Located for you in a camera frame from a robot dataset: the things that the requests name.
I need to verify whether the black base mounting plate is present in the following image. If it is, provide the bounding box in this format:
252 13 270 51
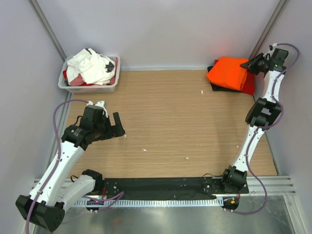
103 177 249 201

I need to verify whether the slotted grey cable duct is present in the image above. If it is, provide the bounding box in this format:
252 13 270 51
72 197 223 208

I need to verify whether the white plastic basket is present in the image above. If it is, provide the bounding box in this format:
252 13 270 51
58 55 121 94

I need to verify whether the pink garment in basket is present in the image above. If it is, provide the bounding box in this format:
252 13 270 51
69 75 85 86

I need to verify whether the crumpled white t shirt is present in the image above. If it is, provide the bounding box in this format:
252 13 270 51
66 48 116 86

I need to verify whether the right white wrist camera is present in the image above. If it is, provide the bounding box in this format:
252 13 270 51
268 43 278 53

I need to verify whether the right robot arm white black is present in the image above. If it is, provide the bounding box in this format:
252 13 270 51
219 46 289 193

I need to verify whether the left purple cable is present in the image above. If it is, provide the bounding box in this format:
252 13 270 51
24 98 125 234

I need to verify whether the folded black t shirt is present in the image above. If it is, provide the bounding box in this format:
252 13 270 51
207 65 244 93

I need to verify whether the folded red t shirt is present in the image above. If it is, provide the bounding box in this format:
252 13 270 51
241 72 255 96

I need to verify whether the orange t shirt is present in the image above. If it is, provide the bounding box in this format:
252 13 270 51
206 57 249 91

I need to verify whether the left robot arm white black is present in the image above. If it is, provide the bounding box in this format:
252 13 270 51
16 101 125 233

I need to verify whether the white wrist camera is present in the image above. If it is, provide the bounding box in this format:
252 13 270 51
268 43 278 53
86 100 109 117

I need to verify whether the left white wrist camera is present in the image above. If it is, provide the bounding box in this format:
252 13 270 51
86 100 109 117

